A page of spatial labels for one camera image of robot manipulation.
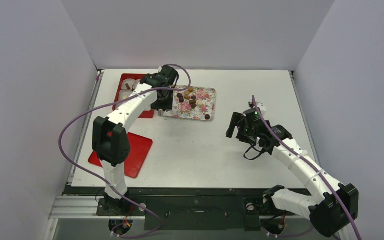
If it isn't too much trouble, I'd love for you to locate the red box lid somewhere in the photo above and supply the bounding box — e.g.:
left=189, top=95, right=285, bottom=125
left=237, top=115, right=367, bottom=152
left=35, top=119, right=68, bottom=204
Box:
left=87, top=132, right=154, bottom=179

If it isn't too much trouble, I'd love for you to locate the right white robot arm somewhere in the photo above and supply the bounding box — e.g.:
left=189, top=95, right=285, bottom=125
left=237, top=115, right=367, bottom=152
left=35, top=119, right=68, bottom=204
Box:
left=226, top=109, right=359, bottom=240

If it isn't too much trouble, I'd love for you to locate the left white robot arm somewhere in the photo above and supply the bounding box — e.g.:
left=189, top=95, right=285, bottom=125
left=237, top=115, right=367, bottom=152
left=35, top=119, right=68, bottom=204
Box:
left=92, top=65, right=179, bottom=215

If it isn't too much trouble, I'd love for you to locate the red chocolate box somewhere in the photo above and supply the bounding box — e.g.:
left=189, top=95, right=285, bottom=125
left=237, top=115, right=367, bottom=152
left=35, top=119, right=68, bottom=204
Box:
left=112, top=73, right=155, bottom=119

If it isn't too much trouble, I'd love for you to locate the floral serving tray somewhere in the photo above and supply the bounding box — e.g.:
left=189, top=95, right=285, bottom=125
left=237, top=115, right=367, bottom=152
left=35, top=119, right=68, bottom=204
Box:
left=158, top=86, right=217, bottom=122

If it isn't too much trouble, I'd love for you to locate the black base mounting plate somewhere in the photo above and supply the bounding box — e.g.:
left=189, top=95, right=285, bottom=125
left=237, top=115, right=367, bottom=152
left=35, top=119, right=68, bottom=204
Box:
left=63, top=186, right=289, bottom=232

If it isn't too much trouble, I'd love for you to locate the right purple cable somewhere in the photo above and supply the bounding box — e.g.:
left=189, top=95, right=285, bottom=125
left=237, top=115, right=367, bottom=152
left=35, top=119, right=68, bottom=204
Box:
left=251, top=95, right=362, bottom=240

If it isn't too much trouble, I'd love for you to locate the purple cable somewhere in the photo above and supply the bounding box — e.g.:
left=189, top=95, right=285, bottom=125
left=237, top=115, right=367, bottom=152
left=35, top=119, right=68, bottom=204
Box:
left=58, top=63, right=192, bottom=240
left=251, top=95, right=362, bottom=240

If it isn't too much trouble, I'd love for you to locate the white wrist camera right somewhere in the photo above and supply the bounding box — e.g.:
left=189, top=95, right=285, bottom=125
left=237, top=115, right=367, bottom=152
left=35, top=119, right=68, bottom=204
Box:
left=248, top=101, right=267, bottom=117

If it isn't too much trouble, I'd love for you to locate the black looped cable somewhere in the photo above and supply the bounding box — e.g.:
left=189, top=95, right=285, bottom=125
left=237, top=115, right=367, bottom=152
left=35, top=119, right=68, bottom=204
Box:
left=243, top=142, right=266, bottom=162

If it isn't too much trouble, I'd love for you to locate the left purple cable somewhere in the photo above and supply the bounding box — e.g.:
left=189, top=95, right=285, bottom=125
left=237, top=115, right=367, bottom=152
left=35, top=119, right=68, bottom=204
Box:
left=58, top=63, right=192, bottom=240

